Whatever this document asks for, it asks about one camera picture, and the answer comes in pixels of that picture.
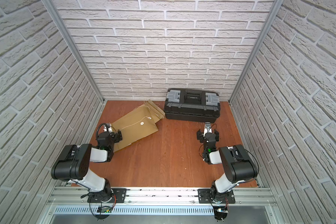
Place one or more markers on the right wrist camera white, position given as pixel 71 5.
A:
pixel 207 127

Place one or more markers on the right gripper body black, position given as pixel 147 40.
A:
pixel 201 135

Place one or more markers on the left aluminium corner post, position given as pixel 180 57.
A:
pixel 54 13

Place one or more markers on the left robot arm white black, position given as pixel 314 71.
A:
pixel 72 165

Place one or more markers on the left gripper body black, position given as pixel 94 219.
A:
pixel 116 136

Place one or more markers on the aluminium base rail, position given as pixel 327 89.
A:
pixel 166 196

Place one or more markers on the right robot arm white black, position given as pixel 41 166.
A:
pixel 237 164

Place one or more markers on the right aluminium corner post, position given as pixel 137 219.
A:
pixel 261 37

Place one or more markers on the black grey plastic toolbox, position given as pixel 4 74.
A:
pixel 192 105

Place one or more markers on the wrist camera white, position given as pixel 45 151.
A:
pixel 207 127
pixel 108 128

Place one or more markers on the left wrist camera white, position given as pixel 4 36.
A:
pixel 108 128

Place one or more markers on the brown kraft file bag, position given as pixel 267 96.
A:
pixel 156 112
pixel 134 126

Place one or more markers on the aluminium corner post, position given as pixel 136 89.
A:
pixel 54 13
pixel 261 37

